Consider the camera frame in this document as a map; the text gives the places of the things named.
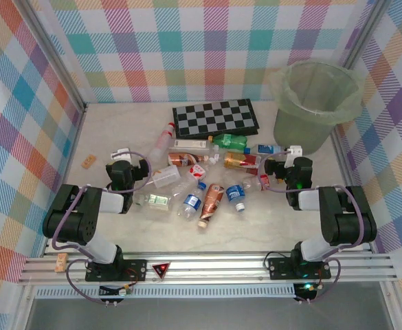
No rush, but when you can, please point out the aluminium corner post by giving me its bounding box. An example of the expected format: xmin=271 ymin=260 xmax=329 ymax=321
xmin=339 ymin=0 xmax=394 ymax=72
xmin=16 ymin=0 xmax=87 ymax=114

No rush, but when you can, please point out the green plastic bin liner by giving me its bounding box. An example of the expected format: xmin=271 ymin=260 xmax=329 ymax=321
xmin=268 ymin=60 xmax=366 ymax=127

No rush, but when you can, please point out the brown Nescafe coffee bottle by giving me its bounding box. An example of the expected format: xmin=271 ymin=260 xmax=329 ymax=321
xmin=168 ymin=152 xmax=211 ymax=168

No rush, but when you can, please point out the green soda bottle yellow cap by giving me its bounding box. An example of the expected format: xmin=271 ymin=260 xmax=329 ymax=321
xmin=207 ymin=133 xmax=249 ymax=151

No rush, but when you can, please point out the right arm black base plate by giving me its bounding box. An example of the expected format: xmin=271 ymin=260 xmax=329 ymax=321
xmin=267 ymin=256 xmax=332 ymax=281

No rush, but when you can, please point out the red triangle warning sign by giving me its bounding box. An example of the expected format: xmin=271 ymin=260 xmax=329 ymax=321
xmin=151 ymin=261 xmax=172 ymax=281

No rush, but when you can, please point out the white slotted cable duct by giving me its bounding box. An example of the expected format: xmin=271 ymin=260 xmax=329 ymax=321
xmin=34 ymin=283 xmax=297 ymax=299

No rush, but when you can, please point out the black grey chessboard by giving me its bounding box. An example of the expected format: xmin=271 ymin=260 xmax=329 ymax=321
xmin=172 ymin=98 xmax=260 ymax=140

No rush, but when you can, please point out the blue label water bottle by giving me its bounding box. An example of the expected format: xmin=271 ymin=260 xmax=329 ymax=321
xmin=177 ymin=181 xmax=208 ymax=219
xmin=225 ymin=171 xmax=248 ymax=213

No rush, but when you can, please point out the blue-cap bottle blue white label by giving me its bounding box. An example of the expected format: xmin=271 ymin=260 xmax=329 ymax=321
xmin=243 ymin=143 xmax=287 ymax=156

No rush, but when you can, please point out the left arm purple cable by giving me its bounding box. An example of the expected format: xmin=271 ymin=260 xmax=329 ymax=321
xmin=51 ymin=150 xmax=153 ymax=307

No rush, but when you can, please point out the red-cap clear bottle red print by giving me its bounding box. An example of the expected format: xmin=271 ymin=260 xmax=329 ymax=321
xmin=147 ymin=122 xmax=177 ymax=163

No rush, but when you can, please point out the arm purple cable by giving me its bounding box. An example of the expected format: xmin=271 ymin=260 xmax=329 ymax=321
xmin=258 ymin=148 xmax=366 ymax=305
xmin=51 ymin=150 xmax=153 ymax=307

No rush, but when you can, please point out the beige label clear bottle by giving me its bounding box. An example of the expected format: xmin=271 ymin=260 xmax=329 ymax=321
xmin=169 ymin=137 xmax=221 ymax=155

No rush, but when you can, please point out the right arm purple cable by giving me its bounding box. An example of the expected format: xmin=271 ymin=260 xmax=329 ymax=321
xmin=258 ymin=148 xmax=366 ymax=305

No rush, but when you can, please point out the crushed copper coffee bottle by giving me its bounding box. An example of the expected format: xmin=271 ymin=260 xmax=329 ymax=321
xmin=197 ymin=183 xmax=225 ymax=230

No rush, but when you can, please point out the clear bottle green label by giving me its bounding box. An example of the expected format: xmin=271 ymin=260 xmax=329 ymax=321
xmin=133 ymin=192 xmax=172 ymax=211

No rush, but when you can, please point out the aluminium mounting rail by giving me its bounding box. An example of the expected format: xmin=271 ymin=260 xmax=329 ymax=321
xmin=17 ymin=252 xmax=400 ymax=286

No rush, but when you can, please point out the small circuit board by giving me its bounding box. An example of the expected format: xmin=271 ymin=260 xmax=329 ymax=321
xmin=98 ymin=284 xmax=133 ymax=299
xmin=293 ymin=281 xmax=320 ymax=297

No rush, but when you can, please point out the orange wooden block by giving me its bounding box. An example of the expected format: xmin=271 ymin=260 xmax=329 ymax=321
xmin=80 ymin=154 xmax=98 ymax=169

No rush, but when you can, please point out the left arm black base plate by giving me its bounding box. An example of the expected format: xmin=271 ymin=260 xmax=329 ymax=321
xmin=85 ymin=259 xmax=147 ymax=283

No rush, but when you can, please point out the wire mesh waste bin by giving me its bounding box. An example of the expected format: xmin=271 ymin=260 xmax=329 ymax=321
xmin=273 ymin=63 xmax=363 ymax=155

